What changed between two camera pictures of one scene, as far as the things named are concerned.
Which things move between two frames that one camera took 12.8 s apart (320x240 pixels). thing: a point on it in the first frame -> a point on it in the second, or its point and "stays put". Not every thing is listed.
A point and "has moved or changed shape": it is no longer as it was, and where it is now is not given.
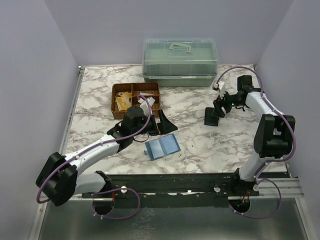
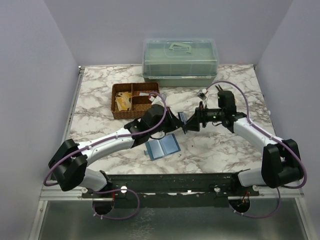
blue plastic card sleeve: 166,145 stays put
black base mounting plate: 175,190 stays put
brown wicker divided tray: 126,95 stays put
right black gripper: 217,111 -> 193,124
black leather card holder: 209,119 has moved or changed shape
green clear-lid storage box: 180,62 stays put
